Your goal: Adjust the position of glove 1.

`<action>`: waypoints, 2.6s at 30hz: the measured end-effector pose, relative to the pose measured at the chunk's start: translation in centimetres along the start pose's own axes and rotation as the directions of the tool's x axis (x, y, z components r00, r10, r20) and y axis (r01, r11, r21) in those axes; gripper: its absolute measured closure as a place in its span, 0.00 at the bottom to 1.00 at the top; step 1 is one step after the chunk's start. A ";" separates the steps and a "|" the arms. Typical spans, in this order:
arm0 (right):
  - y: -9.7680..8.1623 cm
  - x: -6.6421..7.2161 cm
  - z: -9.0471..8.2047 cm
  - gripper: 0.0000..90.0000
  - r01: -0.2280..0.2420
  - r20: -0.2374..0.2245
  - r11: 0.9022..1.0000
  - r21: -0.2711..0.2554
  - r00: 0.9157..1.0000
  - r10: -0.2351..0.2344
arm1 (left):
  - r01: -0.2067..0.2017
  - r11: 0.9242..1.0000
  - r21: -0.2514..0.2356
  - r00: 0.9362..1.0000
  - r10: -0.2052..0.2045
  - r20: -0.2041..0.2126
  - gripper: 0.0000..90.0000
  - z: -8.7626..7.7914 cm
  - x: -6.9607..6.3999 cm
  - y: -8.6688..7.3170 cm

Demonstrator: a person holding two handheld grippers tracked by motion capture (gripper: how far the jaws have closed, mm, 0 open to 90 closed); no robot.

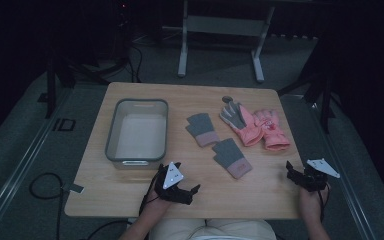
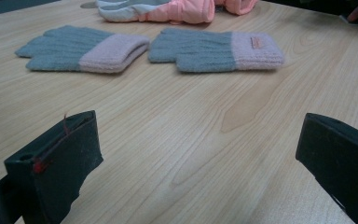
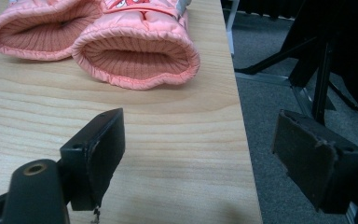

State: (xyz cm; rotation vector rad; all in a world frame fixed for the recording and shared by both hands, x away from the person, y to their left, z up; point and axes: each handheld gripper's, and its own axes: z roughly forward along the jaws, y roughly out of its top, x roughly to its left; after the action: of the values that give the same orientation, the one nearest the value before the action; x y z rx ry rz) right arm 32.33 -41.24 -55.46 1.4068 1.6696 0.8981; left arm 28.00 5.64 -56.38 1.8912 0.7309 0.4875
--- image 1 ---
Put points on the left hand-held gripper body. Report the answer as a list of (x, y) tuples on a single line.
[(172, 175)]

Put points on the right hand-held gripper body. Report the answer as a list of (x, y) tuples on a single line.
[(316, 178)]

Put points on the pink padded printed glove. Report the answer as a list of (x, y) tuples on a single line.
[(273, 131)]

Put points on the grey pink knit glove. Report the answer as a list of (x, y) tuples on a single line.
[(230, 161), (201, 129)]

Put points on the grey plastic bin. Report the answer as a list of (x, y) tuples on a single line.
[(138, 133)]

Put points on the pink glove with grey palm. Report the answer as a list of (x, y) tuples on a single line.
[(241, 125)]

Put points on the person's right hand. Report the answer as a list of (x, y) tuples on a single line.
[(310, 204)]

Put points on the person's left hand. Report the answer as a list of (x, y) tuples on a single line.
[(156, 206)]

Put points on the person's lap in beige trousers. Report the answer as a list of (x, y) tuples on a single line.
[(210, 231)]

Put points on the black tripod stand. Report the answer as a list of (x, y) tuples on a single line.
[(320, 86), (66, 71)]

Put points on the dark device with red light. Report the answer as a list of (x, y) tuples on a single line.
[(122, 11)]

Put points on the metal floor rail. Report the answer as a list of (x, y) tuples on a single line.
[(343, 186), (20, 173)]

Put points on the white metal desk frame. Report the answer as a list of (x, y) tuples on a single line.
[(225, 26)]

